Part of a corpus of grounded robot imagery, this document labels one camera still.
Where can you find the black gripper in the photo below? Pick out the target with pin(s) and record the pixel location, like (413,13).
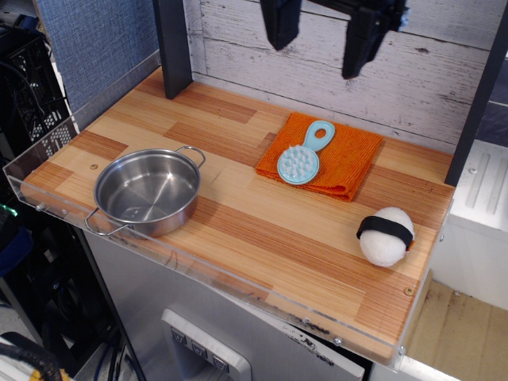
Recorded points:
(370,21)

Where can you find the white plush sushi toy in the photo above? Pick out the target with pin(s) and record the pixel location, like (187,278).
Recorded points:
(386,237)

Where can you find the orange folded cloth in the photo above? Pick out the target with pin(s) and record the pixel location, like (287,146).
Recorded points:
(343,162)

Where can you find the light blue scalp brush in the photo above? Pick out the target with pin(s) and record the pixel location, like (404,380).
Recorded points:
(299,164)

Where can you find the clear acrylic table guard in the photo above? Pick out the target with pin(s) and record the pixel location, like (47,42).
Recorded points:
(291,252)

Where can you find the blue fabric partition panel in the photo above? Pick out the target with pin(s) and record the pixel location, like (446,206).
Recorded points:
(103,49)

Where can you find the stainless steel pot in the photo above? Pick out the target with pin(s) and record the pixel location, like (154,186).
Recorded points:
(152,191)

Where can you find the white grooved side box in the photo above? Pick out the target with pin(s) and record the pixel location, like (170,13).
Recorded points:
(470,255)

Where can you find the black perforated crate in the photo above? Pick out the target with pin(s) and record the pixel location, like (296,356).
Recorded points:
(33,107)

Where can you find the dark grey left post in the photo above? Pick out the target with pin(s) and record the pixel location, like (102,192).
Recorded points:
(175,57)

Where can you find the dark grey post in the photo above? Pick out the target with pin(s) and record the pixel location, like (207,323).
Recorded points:
(482,96)
(175,57)

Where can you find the dark grey right post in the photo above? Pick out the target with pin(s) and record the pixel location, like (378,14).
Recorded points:
(482,96)

